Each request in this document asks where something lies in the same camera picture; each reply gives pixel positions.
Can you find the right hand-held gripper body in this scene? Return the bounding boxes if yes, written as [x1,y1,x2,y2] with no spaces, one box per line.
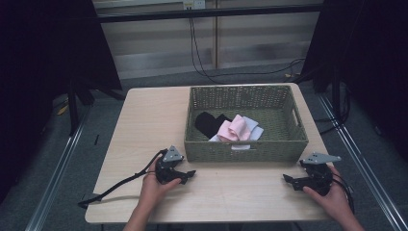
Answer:
[299,151,343,197]

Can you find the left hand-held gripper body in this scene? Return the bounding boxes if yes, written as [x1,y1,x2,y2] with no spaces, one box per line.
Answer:
[155,145,186,186]

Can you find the person's left hand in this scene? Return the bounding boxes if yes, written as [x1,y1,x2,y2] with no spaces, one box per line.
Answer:
[139,158,183,207]

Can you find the person's right hand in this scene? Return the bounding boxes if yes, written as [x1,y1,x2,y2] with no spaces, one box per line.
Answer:
[302,165,353,223]

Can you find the black sock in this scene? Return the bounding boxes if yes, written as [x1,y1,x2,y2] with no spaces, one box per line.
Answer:
[193,111,233,140]

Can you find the green woven basket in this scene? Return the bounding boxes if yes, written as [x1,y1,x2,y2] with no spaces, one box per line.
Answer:
[184,84,310,164]

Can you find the pale blue sock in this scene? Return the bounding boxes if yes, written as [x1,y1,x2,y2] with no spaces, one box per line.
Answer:
[242,115,265,141]

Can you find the pink sock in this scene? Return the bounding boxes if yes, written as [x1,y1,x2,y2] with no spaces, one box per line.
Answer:
[217,114,252,142]

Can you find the black metal stand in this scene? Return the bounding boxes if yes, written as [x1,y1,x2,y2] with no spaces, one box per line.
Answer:
[66,78,95,137]
[330,62,343,118]

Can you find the dark curtain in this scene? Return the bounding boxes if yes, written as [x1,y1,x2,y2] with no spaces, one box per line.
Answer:
[300,0,408,163]
[0,0,123,203]

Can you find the black horizontal bar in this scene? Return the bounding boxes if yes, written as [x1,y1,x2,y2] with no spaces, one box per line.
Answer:
[95,3,325,24]

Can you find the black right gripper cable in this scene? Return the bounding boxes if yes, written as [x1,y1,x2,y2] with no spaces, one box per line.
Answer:
[331,172,356,215]

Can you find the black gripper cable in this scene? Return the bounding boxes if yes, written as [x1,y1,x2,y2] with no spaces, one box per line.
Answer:
[77,148,169,210]
[331,172,356,215]

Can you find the aluminium floor rail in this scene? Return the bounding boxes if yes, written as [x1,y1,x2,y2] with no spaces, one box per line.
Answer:
[24,104,94,231]
[317,92,408,231]

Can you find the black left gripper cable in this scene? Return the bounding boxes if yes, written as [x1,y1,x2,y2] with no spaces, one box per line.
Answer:
[77,148,169,210]

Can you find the black floor cable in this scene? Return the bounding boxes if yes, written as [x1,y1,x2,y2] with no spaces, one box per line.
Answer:
[315,88,351,136]

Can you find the black hanging wall cables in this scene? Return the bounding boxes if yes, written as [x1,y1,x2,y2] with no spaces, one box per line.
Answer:
[188,17,306,86]

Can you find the white wall socket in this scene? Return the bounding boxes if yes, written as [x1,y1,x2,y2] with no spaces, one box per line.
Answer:
[182,0,207,11]

